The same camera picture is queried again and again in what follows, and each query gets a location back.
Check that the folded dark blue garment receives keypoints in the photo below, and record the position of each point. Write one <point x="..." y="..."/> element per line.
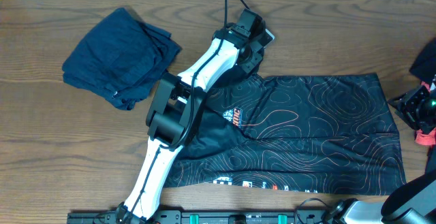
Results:
<point x="120" y="59"/>

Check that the black fabric at right edge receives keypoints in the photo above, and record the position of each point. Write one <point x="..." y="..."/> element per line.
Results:
<point x="424" y="66"/>

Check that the red cloth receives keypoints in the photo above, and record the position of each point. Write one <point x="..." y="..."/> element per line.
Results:
<point x="420" y="137"/>

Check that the black aluminium mounting rail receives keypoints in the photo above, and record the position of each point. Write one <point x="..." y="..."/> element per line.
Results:
<point x="179" y="217"/>

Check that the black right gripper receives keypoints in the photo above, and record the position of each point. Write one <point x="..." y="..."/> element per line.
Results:
<point x="408" y="105"/>

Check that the black orange patterned sports jersey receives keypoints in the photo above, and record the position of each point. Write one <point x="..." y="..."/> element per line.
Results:
<point x="320" y="134"/>

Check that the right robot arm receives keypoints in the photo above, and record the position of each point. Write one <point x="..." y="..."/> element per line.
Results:
<point x="413" y="202"/>

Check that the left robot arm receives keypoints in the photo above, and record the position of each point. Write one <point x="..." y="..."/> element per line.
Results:
<point x="178" y="105"/>

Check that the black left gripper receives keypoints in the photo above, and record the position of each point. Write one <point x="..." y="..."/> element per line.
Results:
<point x="249" y="69"/>

